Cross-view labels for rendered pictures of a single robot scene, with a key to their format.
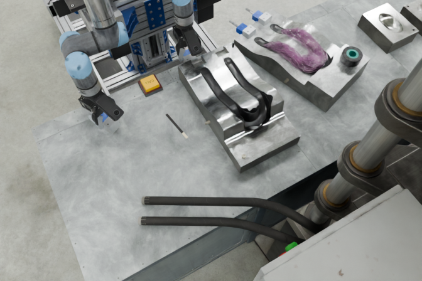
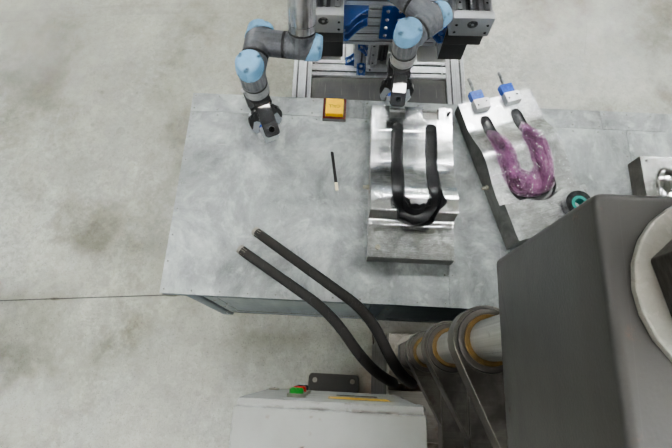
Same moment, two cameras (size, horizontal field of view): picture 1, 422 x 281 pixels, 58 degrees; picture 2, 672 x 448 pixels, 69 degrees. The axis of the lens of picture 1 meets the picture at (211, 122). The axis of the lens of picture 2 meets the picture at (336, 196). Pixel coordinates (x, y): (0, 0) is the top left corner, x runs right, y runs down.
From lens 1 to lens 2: 0.34 m
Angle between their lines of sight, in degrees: 16
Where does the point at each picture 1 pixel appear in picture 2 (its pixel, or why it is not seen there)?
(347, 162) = (430, 339)
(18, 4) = not seen: outside the picture
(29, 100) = (232, 39)
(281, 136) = (432, 248)
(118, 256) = (202, 270)
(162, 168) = (292, 208)
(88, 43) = (273, 45)
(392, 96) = (468, 324)
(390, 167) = not seen: hidden behind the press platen
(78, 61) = (249, 62)
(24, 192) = (179, 137)
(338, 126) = not seen: hidden behind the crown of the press
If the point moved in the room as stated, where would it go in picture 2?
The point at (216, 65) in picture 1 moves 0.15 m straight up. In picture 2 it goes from (415, 128) to (422, 104)
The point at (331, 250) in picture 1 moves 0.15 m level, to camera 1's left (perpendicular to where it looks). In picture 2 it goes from (308, 424) to (228, 371)
